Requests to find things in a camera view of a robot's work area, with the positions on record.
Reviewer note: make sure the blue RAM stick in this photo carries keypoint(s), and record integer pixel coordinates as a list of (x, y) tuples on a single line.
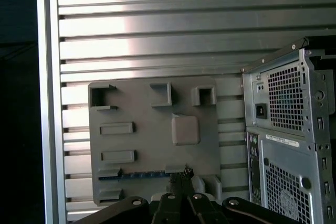
[(141, 176)]

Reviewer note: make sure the grey power supply unit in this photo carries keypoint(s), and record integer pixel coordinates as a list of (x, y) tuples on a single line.
[(260, 93)]

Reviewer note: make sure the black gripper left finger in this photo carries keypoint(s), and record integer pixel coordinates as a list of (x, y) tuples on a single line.
[(170, 208)]

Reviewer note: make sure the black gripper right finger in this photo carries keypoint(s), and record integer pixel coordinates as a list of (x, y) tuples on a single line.
[(199, 208)]

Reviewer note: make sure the grey plastic parts rack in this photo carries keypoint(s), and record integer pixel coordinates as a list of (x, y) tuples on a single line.
[(157, 119)]

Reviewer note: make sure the black open PC case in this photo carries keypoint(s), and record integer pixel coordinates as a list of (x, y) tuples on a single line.
[(286, 161)]

